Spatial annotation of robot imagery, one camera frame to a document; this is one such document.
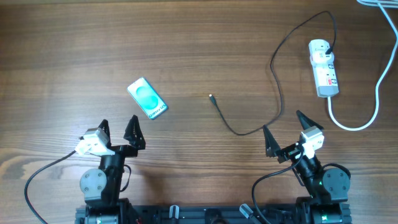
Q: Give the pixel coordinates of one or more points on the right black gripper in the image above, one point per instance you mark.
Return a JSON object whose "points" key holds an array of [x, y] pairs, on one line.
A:
{"points": [[290, 152]]}

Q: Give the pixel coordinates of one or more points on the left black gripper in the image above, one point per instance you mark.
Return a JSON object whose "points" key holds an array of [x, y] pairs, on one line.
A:
{"points": [[121, 150]]}

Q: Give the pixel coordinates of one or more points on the teal Galaxy smartphone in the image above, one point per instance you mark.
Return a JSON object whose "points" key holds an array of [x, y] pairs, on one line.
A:
{"points": [[147, 98]]}

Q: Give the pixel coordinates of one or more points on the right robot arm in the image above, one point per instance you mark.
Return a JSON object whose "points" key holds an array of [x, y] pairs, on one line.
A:
{"points": [[327, 185]]}

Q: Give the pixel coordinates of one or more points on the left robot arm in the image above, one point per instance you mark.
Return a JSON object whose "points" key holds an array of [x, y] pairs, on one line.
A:
{"points": [[101, 186]]}

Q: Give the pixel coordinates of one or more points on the white power strip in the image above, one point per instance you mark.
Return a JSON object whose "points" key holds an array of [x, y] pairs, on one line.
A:
{"points": [[325, 76]]}

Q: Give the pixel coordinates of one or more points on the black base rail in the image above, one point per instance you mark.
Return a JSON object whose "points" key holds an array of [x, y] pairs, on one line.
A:
{"points": [[214, 214]]}

